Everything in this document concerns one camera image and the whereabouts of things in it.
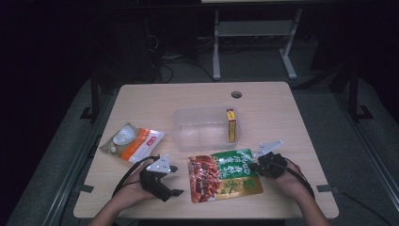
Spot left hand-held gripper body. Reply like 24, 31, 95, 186
139, 154, 173, 202

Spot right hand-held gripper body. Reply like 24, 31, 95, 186
253, 139, 289, 180

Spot white orange snack packet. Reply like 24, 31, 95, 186
99, 121, 167, 164

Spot red green snack packet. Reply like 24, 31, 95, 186
187, 148, 264, 204

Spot small yellow foil box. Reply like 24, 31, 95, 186
226, 108, 237, 144

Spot clear plastic container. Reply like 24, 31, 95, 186
172, 105, 241, 153

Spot person's right hand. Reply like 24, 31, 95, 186
272, 163, 315, 207

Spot person's left hand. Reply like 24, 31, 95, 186
116, 170, 156, 211

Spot grey tape strip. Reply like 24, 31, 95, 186
315, 184, 342, 194
74, 184, 95, 194

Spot black metal stand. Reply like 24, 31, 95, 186
343, 65, 375, 122
79, 70, 102, 123

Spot right hand-held gripper cable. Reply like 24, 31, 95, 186
272, 156, 315, 201

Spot hand-held gripper cable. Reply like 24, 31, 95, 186
272, 156, 315, 201
112, 154, 161, 199

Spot left hand-held gripper cable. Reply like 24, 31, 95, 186
112, 154, 161, 199

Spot grey metal rail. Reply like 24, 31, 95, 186
333, 92, 399, 205
40, 121, 106, 226

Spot black floor cables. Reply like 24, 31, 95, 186
147, 31, 217, 85

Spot thin black cable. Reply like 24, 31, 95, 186
338, 189, 394, 226

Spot white metal table frame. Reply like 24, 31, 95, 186
200, 0, 304, 81

